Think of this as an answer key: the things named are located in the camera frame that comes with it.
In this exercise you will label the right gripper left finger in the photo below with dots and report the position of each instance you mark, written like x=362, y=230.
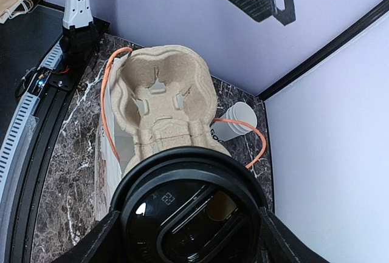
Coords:
x=101, y=244

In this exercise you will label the white paper takeout bag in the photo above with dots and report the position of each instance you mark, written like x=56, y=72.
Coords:
x=112, y=141

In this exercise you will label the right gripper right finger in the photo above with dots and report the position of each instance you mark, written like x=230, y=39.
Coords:
x=276, y=243

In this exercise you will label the left black frame post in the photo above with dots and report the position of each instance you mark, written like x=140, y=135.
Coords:
x=337, y=43

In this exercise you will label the white slotted cable duct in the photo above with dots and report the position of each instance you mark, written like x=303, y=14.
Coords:
x=35, y=79

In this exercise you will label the brown cardboard cup carrier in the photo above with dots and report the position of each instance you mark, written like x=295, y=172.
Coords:
x=167, y=102

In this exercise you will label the black cup lid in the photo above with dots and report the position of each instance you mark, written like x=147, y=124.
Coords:
x=189, y=204

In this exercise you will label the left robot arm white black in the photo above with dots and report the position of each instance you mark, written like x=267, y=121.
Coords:
x=80, y=33

